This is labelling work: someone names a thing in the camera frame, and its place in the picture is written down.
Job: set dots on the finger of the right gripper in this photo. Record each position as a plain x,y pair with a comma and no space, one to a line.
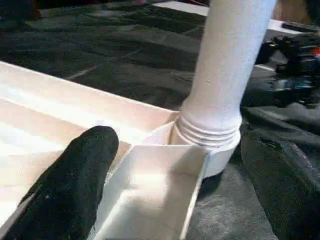
297,91

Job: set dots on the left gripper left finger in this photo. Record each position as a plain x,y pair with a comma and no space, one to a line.
70,187

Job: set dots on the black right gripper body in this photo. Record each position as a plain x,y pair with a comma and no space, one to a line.
297,55

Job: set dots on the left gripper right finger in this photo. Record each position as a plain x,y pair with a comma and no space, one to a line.
287,195

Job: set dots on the white plastic table leg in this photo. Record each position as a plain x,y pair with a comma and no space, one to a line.
225,62

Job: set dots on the black glossy mat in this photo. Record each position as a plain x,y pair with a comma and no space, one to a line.
125,50

